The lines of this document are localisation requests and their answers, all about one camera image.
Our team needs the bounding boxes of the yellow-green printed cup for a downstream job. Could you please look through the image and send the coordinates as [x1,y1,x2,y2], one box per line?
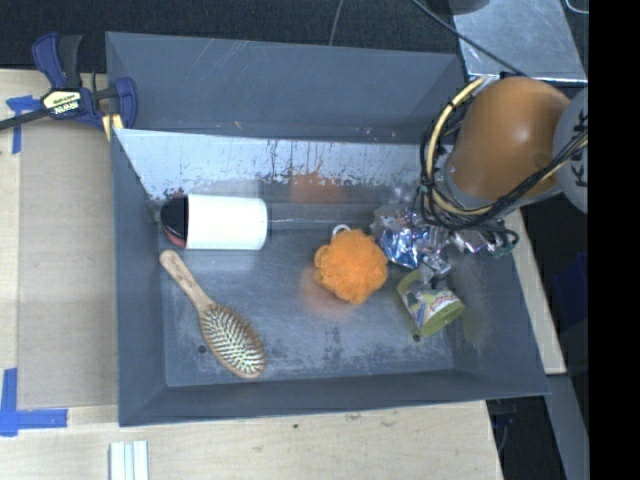
[396,268,466,339]

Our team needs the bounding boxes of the crumpled silver foil packet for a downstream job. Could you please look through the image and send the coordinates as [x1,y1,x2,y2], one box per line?
[370,204,451,270]

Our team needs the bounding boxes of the orange bath pouf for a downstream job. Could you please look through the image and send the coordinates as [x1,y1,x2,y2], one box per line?
[312,224,390,306]

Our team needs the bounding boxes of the grey metal bin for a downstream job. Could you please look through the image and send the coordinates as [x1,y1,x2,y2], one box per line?
[104,31,552,428]

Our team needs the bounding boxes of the white mug with black inside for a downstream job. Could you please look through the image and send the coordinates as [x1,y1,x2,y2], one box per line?
[159,193,270,252]

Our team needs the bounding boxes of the wooden hairbrush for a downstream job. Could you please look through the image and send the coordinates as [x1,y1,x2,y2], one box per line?
[158,249,267,381]

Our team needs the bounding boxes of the brown cardboard board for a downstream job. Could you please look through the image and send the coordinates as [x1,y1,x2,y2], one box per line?
[16,116,121,412]

